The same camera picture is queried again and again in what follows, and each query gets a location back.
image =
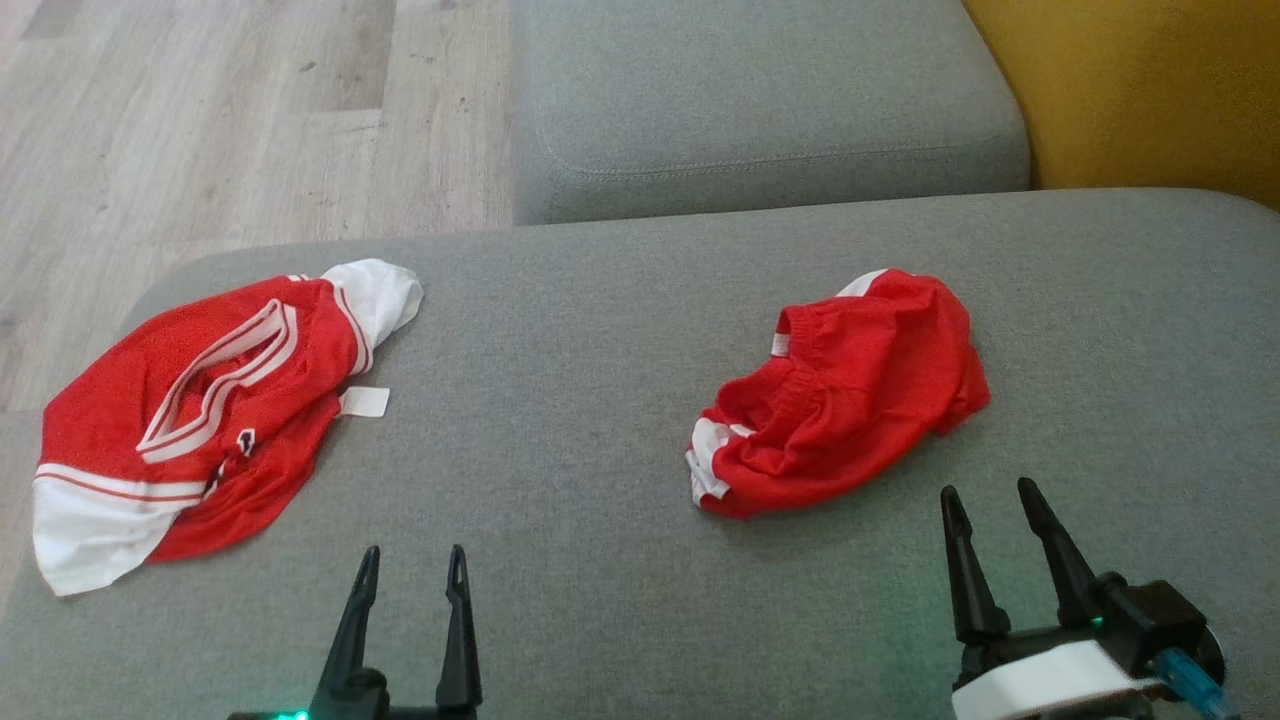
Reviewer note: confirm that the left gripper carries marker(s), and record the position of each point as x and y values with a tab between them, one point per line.
400	715

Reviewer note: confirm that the small grey sofa seat cushion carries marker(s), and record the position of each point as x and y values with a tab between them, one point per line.
750	90

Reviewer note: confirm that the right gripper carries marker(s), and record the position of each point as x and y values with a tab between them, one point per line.
1040	675

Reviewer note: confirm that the large grey sofa seat cushion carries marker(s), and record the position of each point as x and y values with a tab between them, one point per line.
560	400

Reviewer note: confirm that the large yellow sofa back cushion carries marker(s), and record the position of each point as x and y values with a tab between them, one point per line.
1150	90

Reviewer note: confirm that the red shorts with white trim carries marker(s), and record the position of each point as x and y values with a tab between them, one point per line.
850	400

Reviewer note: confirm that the red and white basketball jersey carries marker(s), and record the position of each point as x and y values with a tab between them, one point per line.
120	420

